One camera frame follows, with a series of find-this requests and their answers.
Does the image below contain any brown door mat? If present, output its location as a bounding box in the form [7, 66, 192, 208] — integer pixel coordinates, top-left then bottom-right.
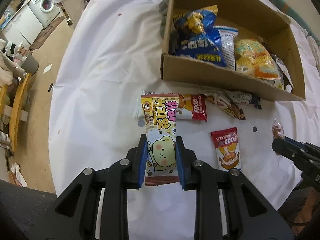
[29, 16, 65, 51]

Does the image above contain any yellow orange snack bag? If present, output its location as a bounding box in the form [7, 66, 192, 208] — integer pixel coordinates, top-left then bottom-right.
[234, 39, 280, 80]

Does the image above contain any brown patterned snack packet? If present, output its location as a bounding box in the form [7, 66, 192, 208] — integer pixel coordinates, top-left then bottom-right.
[199, 86, 246, 120]

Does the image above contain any small pink candy packet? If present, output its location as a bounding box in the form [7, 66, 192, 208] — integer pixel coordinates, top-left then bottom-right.
[271, 118, 285, 139]

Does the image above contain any red FOOD rice cake packet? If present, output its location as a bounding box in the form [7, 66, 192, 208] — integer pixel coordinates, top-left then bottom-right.
[211, 127, 242, 171]

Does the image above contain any white bed sheet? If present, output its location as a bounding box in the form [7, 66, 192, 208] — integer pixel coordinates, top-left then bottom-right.
[49, 0, 319, 209]

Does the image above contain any person's right hand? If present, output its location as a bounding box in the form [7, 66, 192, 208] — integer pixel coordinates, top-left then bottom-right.
[292, 188, 319, 236]

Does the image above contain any white kitchen cabinet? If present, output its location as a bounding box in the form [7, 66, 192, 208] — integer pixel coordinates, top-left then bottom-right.
[2, 5, 43, 49]

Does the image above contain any yellow bear snack packet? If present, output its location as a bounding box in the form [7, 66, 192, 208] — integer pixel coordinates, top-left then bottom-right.
[140, 93, 179, 186]

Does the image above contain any white red FOOD packet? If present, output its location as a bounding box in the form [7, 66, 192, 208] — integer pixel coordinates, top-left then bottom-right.
[132, 89, 208, 123]

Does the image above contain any silver white snack packet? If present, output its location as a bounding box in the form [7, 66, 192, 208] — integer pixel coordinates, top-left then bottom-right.
[271, 54, 294, 93]

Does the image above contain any white paper scrap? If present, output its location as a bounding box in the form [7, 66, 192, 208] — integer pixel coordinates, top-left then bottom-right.
[43, 64, 52, 74]

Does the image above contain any teal orange mat roll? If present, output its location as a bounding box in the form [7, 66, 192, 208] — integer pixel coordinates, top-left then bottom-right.
[269, 0, 319, 44]

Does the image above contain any white blue snack bag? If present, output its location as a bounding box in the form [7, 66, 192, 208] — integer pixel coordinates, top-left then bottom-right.
[215, 25, 239, 71]

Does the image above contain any black white snack packet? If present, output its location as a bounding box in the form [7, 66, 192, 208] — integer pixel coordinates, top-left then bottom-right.
[225, 91, 262, 109]

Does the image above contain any open cardboard box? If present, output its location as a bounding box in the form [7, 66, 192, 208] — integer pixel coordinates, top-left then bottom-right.
[161, 0, 306, 101]

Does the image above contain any white washing machine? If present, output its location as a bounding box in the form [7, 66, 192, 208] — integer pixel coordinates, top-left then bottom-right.
[28, 0, 60, 29]

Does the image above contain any blue yellow chip bag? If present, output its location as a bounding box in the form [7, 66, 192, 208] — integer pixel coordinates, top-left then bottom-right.
[172, 5, 227, 67]

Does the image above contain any yellow wooden chair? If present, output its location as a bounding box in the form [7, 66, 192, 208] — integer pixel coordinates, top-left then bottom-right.
[1, 73, 32, 153]

